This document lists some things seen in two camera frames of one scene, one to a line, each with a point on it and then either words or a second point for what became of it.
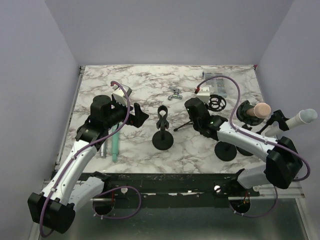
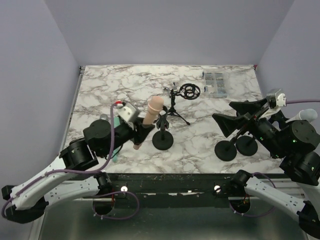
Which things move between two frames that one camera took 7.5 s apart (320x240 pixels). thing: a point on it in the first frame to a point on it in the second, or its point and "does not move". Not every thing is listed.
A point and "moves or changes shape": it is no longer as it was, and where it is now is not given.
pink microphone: x=260 y=110 moves or changes shape
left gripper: x=139 y=117 to x=140 y=132
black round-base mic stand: x=162 y=140 does not move
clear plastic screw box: x=218 y=86 does not move
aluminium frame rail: x=35 y=234 does not move
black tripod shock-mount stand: x=215 y=102 to x=189 y=91
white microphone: x=304 y=116 does not move
